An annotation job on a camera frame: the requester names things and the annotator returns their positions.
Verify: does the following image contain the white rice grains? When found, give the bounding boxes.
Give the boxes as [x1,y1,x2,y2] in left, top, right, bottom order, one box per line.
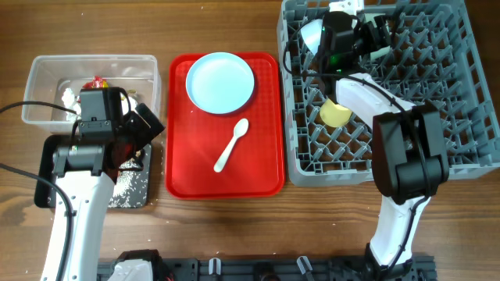
[109,153,151,208]

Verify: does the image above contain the red candy wrapper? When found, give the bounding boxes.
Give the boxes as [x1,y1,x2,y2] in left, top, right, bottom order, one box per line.
[82,76,109,89]

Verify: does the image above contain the light blue small bowl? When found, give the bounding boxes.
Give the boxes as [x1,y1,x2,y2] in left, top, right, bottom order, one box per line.
[300,20,323,55]

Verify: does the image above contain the yellow plastic cup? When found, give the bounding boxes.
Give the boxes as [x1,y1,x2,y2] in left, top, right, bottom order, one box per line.
[320,99,352,127]

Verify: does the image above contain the light blue large plate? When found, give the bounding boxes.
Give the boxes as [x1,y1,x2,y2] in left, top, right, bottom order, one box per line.
[185,52,255,115]

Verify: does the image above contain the green bowl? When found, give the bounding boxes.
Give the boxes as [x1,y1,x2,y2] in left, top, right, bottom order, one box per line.
[370,46,391,61]

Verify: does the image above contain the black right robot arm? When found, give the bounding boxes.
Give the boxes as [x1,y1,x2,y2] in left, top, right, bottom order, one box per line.
[316,11,449,280]

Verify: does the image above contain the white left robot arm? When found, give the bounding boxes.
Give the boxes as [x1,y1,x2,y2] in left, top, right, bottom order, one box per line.
[41,103,165,280]

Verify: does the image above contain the black waste tray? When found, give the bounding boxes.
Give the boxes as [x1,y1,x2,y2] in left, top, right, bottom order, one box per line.
[34,135,152,208]

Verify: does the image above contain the grey dishwasher rack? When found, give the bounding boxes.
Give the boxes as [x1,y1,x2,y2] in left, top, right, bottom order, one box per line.
[277,0,499,187]

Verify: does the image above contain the crumpled white tissue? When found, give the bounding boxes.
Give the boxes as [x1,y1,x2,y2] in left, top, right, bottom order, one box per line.
[120,95,138,116]
[62,88,81,115]

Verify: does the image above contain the red serving tray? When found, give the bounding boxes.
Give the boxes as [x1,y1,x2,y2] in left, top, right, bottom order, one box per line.
[165,52,285,199]

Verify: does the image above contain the white plastic spoon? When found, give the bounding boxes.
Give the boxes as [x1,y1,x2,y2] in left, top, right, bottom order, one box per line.
[213,118,249,173]

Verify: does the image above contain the black mounting rail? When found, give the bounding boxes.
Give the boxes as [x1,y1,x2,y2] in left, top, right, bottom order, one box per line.
[95,255,437,281]

